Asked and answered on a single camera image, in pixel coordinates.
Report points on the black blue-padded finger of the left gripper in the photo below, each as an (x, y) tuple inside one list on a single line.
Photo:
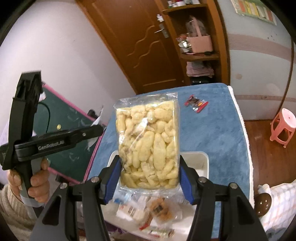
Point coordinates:
[(29, 88), (85, 133)]

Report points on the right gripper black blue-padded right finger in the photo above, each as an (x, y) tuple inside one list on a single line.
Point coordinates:
[(238, 219)]

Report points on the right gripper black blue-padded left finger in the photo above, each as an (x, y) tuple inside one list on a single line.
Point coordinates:
[(58, 220)]

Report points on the clear bag yellow puffs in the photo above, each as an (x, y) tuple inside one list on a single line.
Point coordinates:
[(147, 130)]

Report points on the clear bag brown cookies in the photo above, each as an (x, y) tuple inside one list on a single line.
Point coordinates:
[(164, 210)]

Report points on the pale blue snack bag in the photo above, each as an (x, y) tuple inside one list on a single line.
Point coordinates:
[(132, 207)]

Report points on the red striped snack packet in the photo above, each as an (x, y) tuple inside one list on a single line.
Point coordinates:
[(197, 104)]

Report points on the beige knit sleeve forearm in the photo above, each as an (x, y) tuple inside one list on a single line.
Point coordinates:
[(15, 214)]

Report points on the person's left hand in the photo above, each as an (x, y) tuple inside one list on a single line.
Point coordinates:
[(40, 187)]

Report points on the brown round ball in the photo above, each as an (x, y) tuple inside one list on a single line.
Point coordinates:
[(262, 204)]

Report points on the white plastic tray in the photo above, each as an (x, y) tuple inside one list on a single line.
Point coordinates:
[(152, 218)]

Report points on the red white flat packet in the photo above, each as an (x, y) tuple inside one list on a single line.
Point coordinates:
[(157, 231)]

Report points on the pink plastic stool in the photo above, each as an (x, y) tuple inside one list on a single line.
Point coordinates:
[(283, 121)]

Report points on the blue fuzzy table cloth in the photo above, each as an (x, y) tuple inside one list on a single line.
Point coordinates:
[(219, 131)]

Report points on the brown wooden door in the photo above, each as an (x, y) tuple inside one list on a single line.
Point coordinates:
[(148, 60)]

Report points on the folded pink cloths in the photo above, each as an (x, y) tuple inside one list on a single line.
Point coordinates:
[(199, 69)]

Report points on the pink gift basket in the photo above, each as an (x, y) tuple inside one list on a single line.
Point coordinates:
[(198, 36)]

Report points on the wooden corner shelf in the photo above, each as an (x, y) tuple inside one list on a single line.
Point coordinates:
[(210, 14)]

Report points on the green chalkboard pink frame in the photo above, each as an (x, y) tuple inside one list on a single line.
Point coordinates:
[(56, 113)]

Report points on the silver door handle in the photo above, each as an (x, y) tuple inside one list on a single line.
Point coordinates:
[(162, 30)]

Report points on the colourful wall poster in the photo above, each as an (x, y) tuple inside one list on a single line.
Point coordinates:
[(254, 9)]

